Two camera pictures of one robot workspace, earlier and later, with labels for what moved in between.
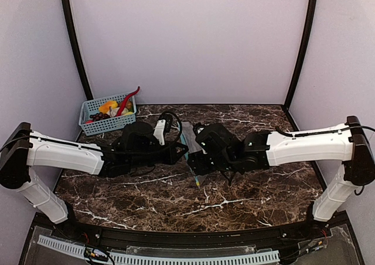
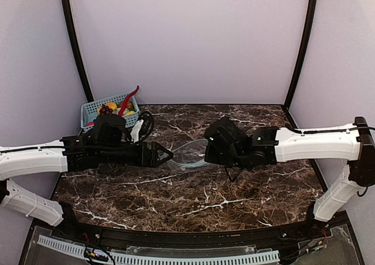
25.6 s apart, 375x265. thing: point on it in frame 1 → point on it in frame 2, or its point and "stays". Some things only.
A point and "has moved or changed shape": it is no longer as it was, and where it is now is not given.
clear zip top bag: (191, 145) has moved or changed shape
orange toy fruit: (104, 108) stays
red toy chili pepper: (124, 100) stays
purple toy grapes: (99, 116) → (105, 111)
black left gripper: (173, 152) stays
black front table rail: (121, 236) stays
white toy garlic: (112, 112) → (116, 111)
